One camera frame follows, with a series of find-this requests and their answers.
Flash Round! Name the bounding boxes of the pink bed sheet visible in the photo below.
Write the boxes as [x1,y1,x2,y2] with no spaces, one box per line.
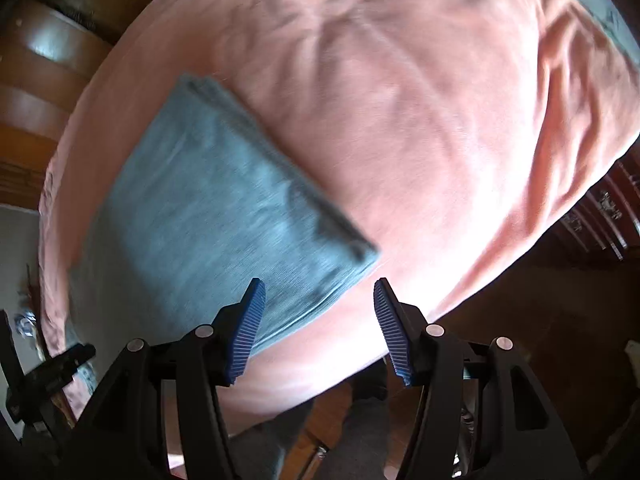
[37,0,640,471]

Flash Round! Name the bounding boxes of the dark wooden cabinet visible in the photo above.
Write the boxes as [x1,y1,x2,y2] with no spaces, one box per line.
[547,157,640,263]

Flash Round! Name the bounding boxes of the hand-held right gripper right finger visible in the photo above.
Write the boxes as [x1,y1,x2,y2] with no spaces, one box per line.
[373,278,587,480]

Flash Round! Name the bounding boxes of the grey pants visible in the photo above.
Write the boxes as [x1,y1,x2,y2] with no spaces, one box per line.
[67,74,382,358]

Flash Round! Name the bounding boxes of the person's right leg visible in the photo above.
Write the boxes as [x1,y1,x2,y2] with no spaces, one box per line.
[315,366,418,480]

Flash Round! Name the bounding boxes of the person's leg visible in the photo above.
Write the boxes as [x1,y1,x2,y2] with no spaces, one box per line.
[315,366,418,480]
[227,399,315,480]

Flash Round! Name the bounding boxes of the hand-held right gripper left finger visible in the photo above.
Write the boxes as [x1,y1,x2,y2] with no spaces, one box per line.
[60,278,266,480]

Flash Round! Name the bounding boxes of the person's left leg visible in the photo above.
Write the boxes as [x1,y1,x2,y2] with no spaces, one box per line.
[227,399,315,480]

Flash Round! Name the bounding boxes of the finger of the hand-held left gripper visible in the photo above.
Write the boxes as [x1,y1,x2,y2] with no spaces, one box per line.
[24,343,97,387]

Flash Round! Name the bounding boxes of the brown wooden furniture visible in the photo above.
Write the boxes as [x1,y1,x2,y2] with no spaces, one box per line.
[0,0,166,206]

